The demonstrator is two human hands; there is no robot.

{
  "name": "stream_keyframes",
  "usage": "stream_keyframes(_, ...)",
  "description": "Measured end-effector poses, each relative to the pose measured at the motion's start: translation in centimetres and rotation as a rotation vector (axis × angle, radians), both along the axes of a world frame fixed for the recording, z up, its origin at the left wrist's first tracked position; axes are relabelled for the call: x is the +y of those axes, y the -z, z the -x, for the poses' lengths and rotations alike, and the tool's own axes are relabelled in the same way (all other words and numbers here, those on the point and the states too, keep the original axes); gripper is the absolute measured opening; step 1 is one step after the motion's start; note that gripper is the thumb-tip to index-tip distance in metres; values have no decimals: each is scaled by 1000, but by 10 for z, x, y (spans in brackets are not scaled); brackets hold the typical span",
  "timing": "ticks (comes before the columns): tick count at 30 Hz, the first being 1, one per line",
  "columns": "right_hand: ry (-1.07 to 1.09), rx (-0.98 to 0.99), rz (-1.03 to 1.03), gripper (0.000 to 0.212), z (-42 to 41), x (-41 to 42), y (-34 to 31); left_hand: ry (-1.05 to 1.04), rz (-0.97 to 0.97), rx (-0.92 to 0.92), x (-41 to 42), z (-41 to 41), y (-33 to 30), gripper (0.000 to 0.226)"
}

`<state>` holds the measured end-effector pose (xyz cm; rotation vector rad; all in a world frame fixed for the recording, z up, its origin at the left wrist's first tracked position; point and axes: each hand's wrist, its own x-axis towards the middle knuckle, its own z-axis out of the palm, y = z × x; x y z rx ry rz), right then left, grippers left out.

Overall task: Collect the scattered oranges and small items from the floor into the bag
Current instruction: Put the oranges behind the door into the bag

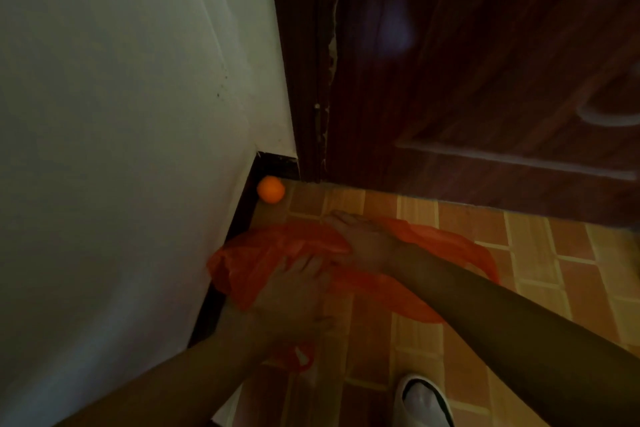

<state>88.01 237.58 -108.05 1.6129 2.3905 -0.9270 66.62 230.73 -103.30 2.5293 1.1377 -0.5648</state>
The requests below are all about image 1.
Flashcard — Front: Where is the person's right hand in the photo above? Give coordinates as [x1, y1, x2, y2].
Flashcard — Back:
[323, 210, 408, 276]

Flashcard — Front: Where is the person's left hand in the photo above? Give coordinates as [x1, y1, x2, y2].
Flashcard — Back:
[250, 254, 335, 348]

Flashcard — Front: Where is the orange plastic bag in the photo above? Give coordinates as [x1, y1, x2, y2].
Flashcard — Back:
[207, 217, 501, 373]

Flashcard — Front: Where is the person's left forearm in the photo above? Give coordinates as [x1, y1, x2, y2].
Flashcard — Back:
[55, 314, 266, 427]

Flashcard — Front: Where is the person's right forearm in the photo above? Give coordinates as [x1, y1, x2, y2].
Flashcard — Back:
[390, 242, 640, 427]

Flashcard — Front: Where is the dark skirting board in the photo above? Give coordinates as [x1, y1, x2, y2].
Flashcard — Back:
[187, 151, 301, 348]

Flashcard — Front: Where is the orange fruit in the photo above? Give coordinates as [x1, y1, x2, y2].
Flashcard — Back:
[256, 175, 286, 204]

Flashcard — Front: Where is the white slipper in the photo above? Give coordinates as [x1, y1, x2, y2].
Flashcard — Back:
[395, 374, 455, 427]

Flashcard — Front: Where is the dark wooden door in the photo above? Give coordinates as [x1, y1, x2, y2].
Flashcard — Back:
[325, 0, 640, 228]

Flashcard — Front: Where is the dark wooden door frame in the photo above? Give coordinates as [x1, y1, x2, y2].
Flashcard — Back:
[266, 0, 346, 183]

